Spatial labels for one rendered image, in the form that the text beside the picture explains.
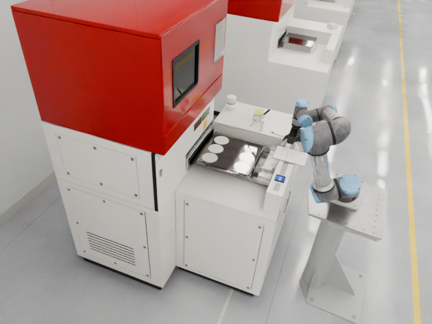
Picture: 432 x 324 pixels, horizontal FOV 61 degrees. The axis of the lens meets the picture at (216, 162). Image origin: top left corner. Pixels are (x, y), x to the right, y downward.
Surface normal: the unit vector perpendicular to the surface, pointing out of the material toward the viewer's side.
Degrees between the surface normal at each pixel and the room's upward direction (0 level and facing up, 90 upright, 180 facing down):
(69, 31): 90
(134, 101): 90
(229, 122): 0
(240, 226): 90
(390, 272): 0
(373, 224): 0
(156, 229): 90
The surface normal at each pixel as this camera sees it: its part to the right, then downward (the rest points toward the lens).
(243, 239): -0.36, 0.56
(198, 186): 0.06, -0.79
